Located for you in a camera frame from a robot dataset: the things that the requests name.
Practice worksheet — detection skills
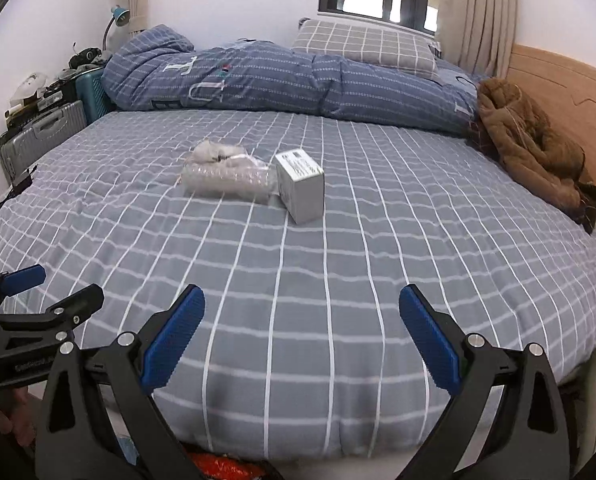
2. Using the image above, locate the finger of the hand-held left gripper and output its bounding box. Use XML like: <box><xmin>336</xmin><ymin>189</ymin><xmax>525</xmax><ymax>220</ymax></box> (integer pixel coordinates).
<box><xmin>0</xmin><ymin>264</ymin><xmax>47</xmax><ymax>312</ymax></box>
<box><xmin>0</xmin><ymin>284</ymin><xmax>105</xmax><ymax>348</ymax></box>

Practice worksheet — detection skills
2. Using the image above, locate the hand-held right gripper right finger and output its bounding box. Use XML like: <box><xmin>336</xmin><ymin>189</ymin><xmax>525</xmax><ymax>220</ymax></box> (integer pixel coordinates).
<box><xmin>395</xmin><ymin>284</ymin><xmax>564</xmax><ymax>480</ymax></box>

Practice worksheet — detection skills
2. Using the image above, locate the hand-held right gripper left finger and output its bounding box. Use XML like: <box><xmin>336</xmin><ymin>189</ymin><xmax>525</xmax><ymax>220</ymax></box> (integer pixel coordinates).
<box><xmin>34</xmin><ymin>284</ymin><xmax>206</xmax><ymax>480</ymax></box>

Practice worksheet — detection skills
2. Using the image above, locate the red plastic bag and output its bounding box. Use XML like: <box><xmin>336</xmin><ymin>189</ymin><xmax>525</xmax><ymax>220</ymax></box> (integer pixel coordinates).
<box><xmin>185</xmin><ymin>452</ymin><xmax>274</xmax><ymax>480</ymax></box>

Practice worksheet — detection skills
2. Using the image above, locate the person's left hand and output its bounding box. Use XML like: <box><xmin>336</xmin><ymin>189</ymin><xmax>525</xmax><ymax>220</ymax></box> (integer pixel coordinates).
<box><xmin>0</xmin><ymin>387</ymin><xmax>38</xmax><ymax>455</ymax></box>

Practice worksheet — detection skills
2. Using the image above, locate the black charger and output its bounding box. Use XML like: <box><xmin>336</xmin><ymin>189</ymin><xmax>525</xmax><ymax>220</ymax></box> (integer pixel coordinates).
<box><xmin>10</xmin><ymin>167</ymin><xmax>38</xmax><ymax>194</ymax></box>

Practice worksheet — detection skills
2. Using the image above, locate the grey checked bed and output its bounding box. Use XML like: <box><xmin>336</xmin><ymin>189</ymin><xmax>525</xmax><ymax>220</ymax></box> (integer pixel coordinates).
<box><xmin>0</xmin><ymin>110</ymin><xmax>596</xmax><ymax>463</ymax></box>

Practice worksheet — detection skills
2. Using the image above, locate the grey hard suitcase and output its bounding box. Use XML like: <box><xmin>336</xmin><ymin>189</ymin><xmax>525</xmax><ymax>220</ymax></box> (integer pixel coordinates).
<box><xmin>0</xmin><ymin>100</ymin><xmax>89</xmax><ymax>186</ymax></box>

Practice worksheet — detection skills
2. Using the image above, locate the clear plastic bag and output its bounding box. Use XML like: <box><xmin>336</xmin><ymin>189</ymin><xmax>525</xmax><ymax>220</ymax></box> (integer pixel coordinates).
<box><xmin>180</xmin><ymin>141</ymin><xmax>279</xmax><ymax>207</ymax></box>

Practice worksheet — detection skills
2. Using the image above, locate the white plastic item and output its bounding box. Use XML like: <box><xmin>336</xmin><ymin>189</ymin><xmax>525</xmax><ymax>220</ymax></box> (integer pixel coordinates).
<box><xmin>10</xmin><ymin>74</ymin><xmax>49</xmax><ymax>106</ymax></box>

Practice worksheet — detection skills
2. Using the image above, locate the white cardboard box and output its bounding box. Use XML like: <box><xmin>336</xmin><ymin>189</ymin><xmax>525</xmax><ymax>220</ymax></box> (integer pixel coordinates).
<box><xmin>273</xmin><ymin>149</ymin><xmax>325</xmax><ymax>226</ymax></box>

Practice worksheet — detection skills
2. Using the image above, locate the teal hard suitcase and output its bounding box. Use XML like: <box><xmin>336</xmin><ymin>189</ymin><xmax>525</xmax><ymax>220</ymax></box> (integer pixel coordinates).
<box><xmin>75</xmin><ymin>67</ymin><xmax>111</xmax><ymax>123</ymax></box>

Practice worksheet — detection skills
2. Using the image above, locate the brown jacket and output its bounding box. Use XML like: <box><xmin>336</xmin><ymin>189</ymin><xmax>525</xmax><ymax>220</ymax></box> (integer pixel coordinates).
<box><xmin>470</xmin><ymin>77</ymin><xmax>596</xmax><ymax>235</ymax></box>

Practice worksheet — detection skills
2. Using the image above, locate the black bag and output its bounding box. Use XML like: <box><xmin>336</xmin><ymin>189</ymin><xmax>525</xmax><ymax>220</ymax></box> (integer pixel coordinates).
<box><xmin>68</xmin><ymin>47</ymin><xmax>104</xmax><ymax>69</ymax></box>

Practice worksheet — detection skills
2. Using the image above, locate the blue striped duvet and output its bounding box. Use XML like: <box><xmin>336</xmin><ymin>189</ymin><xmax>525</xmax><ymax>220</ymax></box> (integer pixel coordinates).
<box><xmin>102</xmin><ymin>24</ymin><xmax>484</xmax><ymax>136</ymax></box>

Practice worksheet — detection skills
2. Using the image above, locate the wooden headboard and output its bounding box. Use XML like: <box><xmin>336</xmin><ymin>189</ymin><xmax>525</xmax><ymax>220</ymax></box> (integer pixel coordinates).
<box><xmin>507</xmin><ymin>44</ymin><xmax>596</xmax><ymax>256</ymax></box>

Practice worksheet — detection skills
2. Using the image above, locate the blue desk lamp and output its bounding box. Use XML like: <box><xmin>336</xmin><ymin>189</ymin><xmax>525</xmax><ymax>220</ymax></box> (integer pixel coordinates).
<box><xmin>102</xmin><ymin>4</ymin><xmax>131</xmax><ymax>58</ymax></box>

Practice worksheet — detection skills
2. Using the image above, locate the grey checked pillow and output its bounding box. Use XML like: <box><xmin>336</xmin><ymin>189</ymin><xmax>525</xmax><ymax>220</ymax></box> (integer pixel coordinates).
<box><xmin>292</xmin><ymin>19</ymin><xmax>441</xmax><ymax>81</ymax></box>

